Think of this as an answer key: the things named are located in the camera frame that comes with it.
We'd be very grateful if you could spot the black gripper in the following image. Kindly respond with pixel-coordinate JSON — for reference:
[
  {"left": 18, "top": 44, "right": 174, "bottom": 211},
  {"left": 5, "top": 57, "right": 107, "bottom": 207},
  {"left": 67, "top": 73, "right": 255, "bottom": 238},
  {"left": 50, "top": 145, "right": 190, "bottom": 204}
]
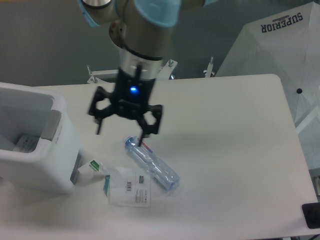
[{"left": 87, "top": 69, "right": 163, "bottom": 147}]

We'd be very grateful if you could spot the white push-lid trash can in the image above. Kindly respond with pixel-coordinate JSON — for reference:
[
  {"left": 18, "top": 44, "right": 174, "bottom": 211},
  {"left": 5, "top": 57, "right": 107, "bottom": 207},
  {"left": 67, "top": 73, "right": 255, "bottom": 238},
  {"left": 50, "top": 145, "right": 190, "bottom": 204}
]
[{"left": 0, "top": 82, "right": 83, "bottom": 194}]

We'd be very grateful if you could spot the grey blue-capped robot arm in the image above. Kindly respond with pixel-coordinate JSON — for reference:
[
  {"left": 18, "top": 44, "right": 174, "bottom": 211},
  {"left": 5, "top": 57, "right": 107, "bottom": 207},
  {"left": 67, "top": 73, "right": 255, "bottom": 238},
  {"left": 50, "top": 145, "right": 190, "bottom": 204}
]
[{"left": 77, "top": 0, "right": 213, "bottom": 141}]

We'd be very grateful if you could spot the white green paper wrapper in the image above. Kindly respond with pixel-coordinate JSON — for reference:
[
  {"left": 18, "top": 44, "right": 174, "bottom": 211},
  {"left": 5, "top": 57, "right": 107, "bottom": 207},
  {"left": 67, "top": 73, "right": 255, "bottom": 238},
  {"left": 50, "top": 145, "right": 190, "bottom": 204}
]
[{"left": 77, "top": 158, "right": 110, "bottom": 183}]

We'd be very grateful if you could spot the clear plastic packaging bag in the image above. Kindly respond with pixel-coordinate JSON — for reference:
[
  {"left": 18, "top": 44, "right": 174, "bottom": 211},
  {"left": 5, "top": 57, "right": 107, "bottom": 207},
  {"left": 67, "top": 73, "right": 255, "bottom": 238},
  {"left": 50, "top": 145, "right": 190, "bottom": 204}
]
[{"left": 103, "top": 167, "right": 151, "bottom": 208}]

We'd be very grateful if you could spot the crushed clear plastic bottle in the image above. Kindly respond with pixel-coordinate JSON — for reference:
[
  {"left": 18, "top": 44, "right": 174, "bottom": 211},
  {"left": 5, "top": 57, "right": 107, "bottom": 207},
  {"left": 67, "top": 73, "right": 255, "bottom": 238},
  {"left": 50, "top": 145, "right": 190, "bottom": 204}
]
[{"left": 123, "top": 136, "right": 181, "bottom": 193}]

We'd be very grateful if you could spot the white SUPERIOR umbrella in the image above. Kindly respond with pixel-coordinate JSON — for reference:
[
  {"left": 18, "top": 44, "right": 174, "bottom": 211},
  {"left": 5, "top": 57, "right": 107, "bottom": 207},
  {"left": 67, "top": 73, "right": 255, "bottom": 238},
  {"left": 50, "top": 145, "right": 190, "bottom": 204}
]
[{"left": 215, "top": 1, "right": 320, "bottom": 171}]

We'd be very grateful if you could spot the black device at edge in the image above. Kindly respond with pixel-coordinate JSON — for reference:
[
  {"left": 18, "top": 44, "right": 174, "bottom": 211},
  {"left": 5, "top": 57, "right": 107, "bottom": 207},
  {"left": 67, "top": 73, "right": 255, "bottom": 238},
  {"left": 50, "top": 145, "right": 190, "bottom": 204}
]
[{"left": 301, "top": 202, "right": 320, "bottom": 229}]

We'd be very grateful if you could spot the white metal base frame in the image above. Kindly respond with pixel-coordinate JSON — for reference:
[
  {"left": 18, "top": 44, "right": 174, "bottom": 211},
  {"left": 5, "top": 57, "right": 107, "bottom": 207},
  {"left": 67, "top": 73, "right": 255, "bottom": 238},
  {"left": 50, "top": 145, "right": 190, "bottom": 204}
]
[{"left": 87, "top": 56, "right": 215, "bottom": 84}]

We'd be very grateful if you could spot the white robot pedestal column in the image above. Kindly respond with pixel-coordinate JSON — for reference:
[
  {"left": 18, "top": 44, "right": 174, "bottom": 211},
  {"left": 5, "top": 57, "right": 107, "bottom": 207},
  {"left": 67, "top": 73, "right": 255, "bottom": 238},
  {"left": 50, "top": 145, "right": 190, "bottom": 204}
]
[{"left": 108, "top": 19, "right": 126, "bottom": 49}]

